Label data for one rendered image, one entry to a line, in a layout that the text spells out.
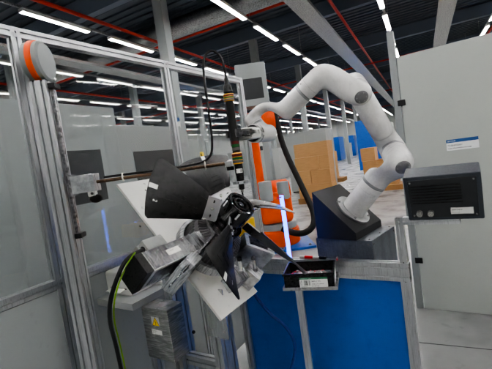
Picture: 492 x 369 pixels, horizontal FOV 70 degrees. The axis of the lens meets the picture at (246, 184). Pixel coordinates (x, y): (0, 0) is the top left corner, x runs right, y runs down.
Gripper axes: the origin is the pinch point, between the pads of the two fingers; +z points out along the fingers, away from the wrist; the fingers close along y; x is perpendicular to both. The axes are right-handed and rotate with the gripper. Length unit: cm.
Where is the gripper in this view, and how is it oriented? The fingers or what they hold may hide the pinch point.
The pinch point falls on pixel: (233, 133)
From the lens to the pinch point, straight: 145.4
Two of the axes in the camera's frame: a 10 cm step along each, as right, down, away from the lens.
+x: -1.4, -9.9, -0.7
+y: -8.4, 0.8, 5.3
